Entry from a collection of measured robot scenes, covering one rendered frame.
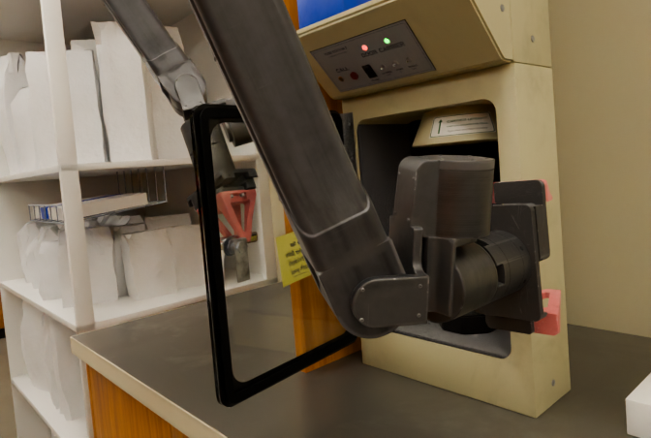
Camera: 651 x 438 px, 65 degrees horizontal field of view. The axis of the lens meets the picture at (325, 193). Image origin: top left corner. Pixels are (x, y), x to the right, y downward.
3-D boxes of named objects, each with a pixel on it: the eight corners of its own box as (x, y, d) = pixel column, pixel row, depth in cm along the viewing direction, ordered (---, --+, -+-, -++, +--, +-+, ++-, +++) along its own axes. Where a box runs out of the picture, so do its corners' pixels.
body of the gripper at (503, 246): (541, 202, 45) (497, 211, 40) (550, 317, 45) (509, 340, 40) (475, 203, 50) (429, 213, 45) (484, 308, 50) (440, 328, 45)
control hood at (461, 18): (340, 100, 89) (335, 42, 89) (515, 61, 65) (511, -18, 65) (289, 98, 82) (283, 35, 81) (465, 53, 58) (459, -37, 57)
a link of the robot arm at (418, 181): (324, 288, 43) (352, 329, 35) (325, 153, 42) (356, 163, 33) (453, 280, 46) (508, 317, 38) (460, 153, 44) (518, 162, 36)
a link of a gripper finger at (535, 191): (577, 173, 50) (533, 180, 44) (584, 245, 50) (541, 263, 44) (512, 178, 55) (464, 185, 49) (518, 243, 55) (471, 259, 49)
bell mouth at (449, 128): (451, 145, 96) (449, 116, 95) (545, 136, 82) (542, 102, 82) (389, 149, 84) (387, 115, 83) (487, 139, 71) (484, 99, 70)
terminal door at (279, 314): (359, 339, 90) (341, 109, 87) (221, 413, 66) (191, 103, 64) (356, 338, 90) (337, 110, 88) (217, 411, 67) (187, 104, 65)
